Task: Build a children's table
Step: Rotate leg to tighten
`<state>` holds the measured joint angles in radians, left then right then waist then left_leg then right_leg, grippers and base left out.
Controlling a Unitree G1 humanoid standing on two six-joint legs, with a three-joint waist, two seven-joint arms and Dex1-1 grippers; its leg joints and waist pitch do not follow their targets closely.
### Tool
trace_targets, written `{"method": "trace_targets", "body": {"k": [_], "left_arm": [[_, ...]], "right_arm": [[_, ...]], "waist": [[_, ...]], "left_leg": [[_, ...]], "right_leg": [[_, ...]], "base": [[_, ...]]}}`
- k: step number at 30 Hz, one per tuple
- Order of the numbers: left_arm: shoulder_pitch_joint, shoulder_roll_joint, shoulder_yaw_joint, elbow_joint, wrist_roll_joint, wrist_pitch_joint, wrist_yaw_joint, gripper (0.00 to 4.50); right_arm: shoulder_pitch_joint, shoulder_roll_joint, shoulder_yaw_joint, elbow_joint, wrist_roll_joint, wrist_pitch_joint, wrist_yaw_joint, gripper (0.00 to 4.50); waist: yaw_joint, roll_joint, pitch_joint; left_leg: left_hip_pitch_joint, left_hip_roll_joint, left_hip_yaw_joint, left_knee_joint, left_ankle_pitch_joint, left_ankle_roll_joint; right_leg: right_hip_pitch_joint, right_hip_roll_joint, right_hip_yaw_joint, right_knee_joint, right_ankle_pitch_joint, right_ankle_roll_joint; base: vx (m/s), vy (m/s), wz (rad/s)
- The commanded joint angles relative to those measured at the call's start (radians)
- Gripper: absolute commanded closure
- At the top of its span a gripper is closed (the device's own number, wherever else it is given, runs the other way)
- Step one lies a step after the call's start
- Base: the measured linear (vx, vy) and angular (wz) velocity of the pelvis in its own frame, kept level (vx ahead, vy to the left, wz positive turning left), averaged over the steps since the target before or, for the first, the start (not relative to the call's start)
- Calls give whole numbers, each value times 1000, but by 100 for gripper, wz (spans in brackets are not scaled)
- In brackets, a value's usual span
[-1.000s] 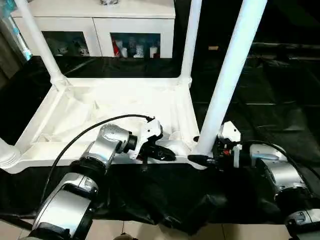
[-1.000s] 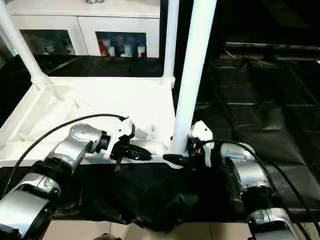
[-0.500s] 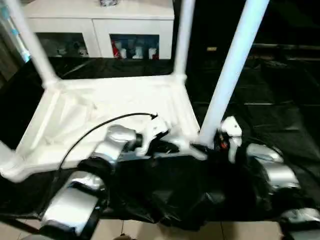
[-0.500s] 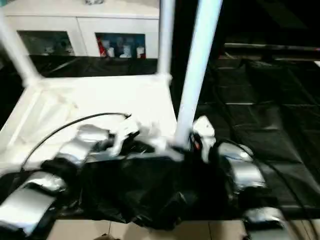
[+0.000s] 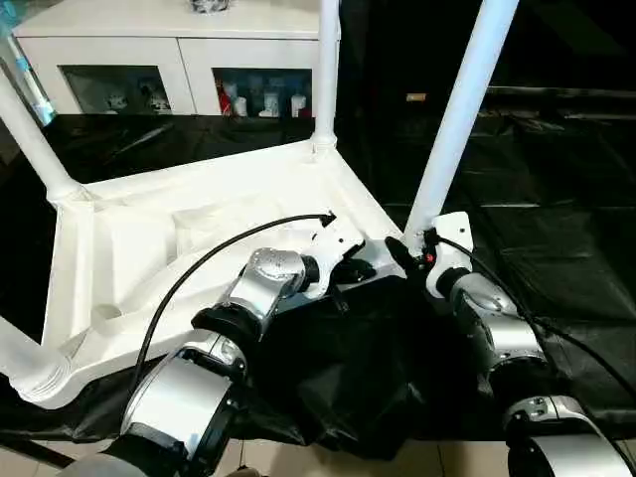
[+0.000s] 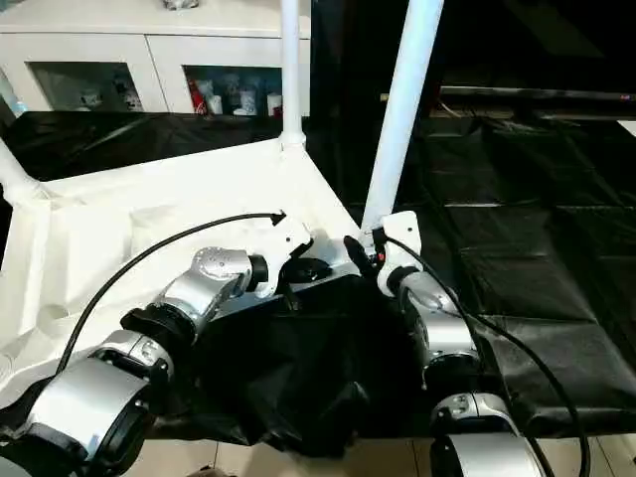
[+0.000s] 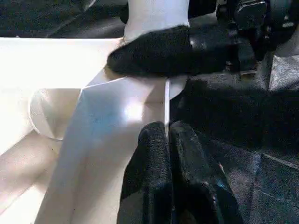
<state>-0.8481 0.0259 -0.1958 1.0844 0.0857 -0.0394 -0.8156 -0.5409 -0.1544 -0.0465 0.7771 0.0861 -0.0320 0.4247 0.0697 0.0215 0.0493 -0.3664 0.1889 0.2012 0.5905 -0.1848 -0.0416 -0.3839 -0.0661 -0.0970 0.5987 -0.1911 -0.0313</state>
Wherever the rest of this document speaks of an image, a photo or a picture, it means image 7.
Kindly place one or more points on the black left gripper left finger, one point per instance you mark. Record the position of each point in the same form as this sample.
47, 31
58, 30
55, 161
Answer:
149, 168

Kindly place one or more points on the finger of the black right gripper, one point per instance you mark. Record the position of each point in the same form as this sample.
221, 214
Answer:
123, 14
158, 56

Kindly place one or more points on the white plastic table top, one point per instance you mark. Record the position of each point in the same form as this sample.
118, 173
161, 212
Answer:
46, 60

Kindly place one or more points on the white plastic table leg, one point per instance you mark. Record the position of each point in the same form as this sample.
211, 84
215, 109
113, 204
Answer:
156, 16

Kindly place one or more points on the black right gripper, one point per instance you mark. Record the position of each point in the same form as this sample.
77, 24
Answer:
252, 23

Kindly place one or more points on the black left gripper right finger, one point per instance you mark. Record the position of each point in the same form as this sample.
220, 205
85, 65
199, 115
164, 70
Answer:
198, 182

